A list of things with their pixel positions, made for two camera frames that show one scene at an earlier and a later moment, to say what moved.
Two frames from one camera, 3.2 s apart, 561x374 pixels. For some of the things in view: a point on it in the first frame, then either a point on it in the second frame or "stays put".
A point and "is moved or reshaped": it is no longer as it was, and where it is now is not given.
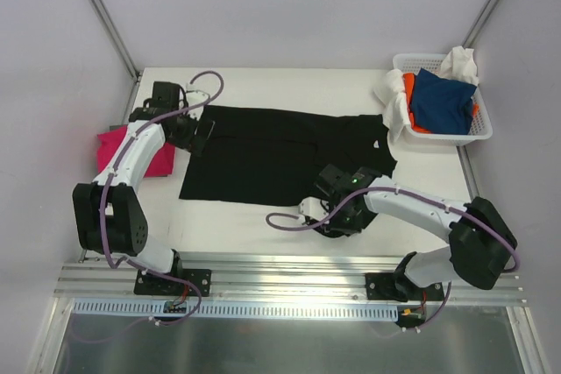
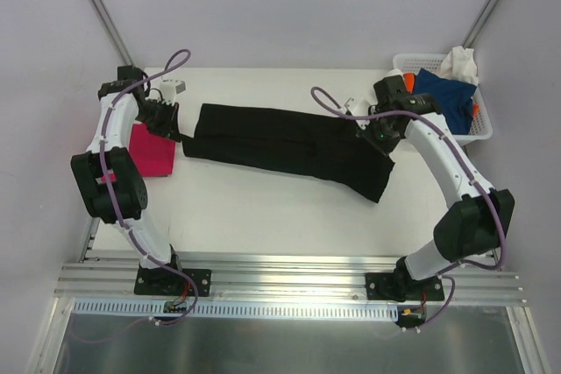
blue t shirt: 441,105 stays put
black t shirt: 273,156 is moved or reshaped
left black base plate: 155,285 stays put
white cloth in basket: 460,64 stays put
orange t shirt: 409,79 stays put
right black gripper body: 327,179 -> 368,130
